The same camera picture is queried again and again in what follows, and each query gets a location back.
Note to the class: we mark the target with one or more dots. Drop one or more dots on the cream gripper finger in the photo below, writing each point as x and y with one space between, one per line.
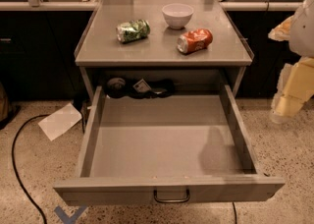
282 31
295 87

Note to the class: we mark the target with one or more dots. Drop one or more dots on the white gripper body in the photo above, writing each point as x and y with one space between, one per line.
303 34

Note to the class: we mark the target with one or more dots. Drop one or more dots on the red coke can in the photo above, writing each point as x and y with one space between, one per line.
194 40

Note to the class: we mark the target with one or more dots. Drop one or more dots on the green soda can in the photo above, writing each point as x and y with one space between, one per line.
132 30

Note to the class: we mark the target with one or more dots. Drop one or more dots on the grey cabinet with top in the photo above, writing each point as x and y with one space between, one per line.
100 56

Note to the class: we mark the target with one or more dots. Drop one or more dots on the open grey top drawer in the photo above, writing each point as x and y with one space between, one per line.
132 147

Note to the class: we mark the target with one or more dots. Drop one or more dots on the white bowl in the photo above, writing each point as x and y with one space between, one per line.
177 15

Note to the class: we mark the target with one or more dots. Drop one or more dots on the black bundle with tag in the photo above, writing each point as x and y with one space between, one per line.
139 89

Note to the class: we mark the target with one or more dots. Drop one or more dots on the white paper sheet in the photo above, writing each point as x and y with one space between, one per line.
60 121

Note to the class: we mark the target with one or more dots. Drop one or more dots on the black metal drawer handle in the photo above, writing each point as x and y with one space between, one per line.
171 197

